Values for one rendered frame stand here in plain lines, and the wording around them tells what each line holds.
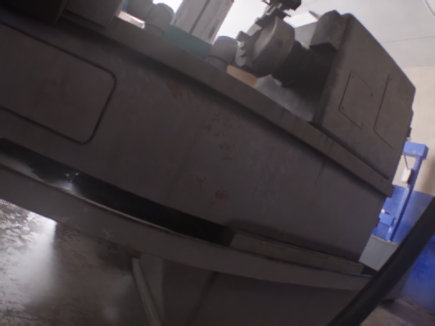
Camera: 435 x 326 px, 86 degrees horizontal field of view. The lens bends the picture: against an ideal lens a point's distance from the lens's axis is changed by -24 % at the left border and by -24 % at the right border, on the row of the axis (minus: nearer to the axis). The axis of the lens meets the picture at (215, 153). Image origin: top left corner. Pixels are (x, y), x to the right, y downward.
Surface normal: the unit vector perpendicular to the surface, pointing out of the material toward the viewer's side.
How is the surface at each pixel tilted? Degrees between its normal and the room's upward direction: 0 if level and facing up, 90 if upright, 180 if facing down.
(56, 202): 90
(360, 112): 90
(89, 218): 90
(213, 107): 90
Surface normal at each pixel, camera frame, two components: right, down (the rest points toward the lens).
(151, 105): 0.38, 0.15
